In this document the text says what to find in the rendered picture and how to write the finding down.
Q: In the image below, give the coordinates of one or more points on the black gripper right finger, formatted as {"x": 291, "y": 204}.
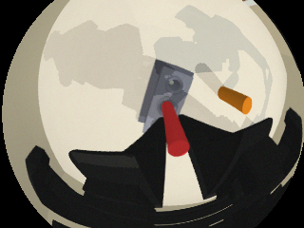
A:
{"x": 213, "y": 151}

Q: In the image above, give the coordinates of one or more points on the orange cylinder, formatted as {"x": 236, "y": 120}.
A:
{"x": 234, "y": 98}

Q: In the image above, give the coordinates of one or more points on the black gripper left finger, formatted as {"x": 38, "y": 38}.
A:
{"x": 142, "y": 163}

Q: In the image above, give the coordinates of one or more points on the red peg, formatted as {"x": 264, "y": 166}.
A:
{"x": 177, "y": 144}

